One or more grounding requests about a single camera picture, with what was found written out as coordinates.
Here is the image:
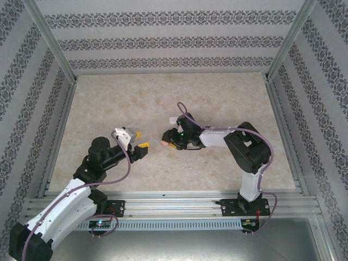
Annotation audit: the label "grey metal plate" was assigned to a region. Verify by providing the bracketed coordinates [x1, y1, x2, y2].
[27, 214, 335, 261]

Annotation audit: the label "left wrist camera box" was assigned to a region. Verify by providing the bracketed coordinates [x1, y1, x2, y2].
[113, 127, 136, 146]

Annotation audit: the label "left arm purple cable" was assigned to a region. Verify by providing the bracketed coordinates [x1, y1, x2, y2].
[23, 129, 133, 260]

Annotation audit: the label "aluminium table side rail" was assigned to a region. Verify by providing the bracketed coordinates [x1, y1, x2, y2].
[36, 77, 79, 199]
[265, 76, 310, 196]

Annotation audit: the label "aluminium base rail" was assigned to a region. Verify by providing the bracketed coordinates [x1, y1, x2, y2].
[26, 190, 324, 218]

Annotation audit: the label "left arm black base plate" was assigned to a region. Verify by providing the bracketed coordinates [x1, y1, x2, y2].
[104, 200, 126, 218]

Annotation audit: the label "slotted grey cable duct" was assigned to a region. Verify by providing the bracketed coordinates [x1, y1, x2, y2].
[77, 219, 243, 232]

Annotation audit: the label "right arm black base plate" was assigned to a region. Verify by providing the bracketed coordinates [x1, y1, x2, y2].
[219, 198, 271, 218]

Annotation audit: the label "aluminium frame post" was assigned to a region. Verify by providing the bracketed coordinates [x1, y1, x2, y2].
[20, 0, 79, 84]
[263, 0, 319, 82]

